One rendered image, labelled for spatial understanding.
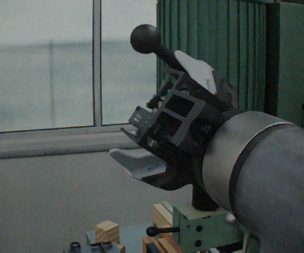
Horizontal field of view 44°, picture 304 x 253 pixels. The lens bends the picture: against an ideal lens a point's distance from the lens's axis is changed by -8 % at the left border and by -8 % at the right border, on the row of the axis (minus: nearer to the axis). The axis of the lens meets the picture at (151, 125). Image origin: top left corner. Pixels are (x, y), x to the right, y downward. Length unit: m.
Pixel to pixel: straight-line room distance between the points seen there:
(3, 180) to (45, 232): 0.37
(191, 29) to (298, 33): 0.19
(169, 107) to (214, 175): 0.09
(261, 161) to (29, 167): 1.81
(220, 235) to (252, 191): 0.48
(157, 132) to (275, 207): 0.16
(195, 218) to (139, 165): 0.26
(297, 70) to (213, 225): 0.29
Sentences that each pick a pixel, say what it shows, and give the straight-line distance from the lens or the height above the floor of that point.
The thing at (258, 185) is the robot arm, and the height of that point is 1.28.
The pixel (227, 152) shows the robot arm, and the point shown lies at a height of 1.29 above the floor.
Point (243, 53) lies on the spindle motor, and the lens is 0.57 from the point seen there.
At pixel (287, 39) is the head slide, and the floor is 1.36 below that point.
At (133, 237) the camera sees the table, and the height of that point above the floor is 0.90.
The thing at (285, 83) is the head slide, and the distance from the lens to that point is 0.64.
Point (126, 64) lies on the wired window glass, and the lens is 2.03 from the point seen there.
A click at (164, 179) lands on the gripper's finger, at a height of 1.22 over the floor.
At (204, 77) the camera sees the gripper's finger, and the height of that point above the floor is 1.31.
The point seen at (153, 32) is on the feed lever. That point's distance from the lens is 0.43.
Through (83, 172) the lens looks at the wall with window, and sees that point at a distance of 2.03.
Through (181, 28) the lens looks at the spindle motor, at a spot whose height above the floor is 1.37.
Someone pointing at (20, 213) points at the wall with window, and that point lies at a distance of 2.09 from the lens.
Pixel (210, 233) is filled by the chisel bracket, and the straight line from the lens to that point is 0.69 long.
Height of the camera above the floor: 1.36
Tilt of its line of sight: 13 degrees down
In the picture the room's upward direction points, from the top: straight up
